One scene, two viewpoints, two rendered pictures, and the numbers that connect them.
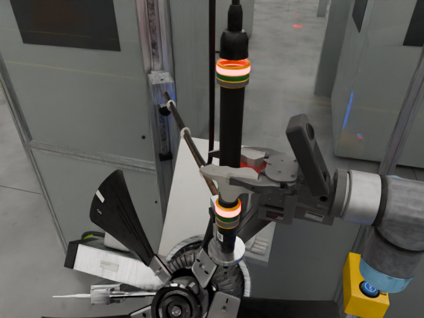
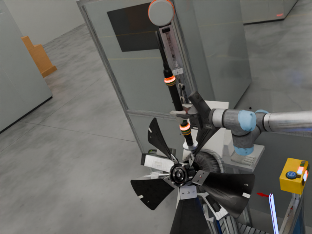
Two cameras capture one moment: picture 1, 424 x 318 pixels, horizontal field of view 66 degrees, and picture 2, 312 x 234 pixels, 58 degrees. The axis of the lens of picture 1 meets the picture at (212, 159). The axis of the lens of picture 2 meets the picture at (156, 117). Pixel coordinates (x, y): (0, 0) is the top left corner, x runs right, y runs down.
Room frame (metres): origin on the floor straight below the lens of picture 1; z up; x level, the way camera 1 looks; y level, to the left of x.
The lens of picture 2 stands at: (-0.57, -0.46, 2.22)
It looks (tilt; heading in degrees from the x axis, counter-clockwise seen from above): 30 degrees down; 29
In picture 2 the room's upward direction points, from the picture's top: 20 degrees counter-clockwise
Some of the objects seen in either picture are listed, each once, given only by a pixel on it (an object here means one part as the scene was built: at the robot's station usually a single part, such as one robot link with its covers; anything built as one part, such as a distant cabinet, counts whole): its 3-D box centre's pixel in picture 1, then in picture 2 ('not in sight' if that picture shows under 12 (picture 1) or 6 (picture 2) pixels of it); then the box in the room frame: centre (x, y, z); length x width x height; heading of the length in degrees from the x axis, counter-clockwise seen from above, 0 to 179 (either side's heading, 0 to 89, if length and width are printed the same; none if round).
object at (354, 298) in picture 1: (363, 286); (294, 176); (0.59, -0.46, 1.02); 0.16 x 0.10 x 0.11; 163
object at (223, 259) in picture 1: (224, 229); (188, 136); (0.42, -0.02, 1.44); 0.09 x 0.07 x 0.10; 18
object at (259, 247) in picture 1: (250, 241); (243, 158); (0.89, -0.15, 0.87); 0.15 x 0.09 x 0.02; 68
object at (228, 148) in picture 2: not in sight; (223, 141); (1.02, -0.01, 0.92); 0.17 x 0.16 x 0.11; 163
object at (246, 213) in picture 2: not in sight; (242, 195); (0.97, -0.08, 0.42); 0.04 x 0.04 x 0.83; 73
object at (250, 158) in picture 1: (236, 165); (185, 110); (0.44, -0.04, 1.58); 0.09 x 0.03 x 0.06; 63
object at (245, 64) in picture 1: (233, 73); (170, 81); (0.41, -0.03, 1.75); 0.04 x 0.04 x 0.03
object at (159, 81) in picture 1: (161, 87); (178, 76); (1.01, 0.17, 1.49); 0.10 x 0.07 x 0.08; 18
